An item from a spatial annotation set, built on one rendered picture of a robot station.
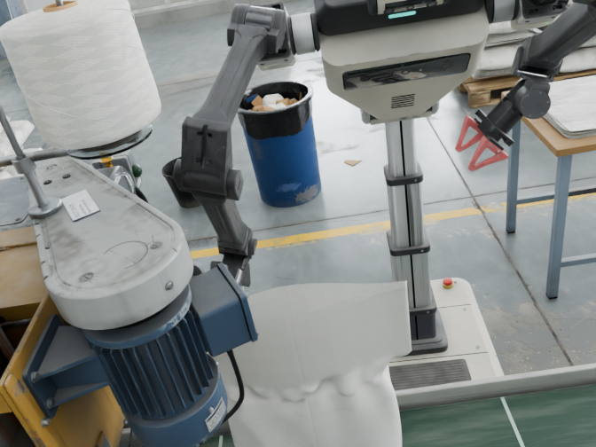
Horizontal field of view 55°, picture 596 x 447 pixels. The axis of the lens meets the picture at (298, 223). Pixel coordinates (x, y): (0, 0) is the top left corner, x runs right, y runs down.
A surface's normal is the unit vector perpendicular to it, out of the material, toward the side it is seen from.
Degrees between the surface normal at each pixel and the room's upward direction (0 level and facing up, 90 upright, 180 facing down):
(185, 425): 91
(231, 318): 90
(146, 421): 0
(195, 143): 82
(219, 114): 20
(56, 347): 0
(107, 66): 92
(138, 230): 0
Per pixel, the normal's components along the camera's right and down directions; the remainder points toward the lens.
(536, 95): -0.16, 0.39
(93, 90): 0.39, 0.43
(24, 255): -0.16, -0.83
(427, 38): -0.14, -0.29
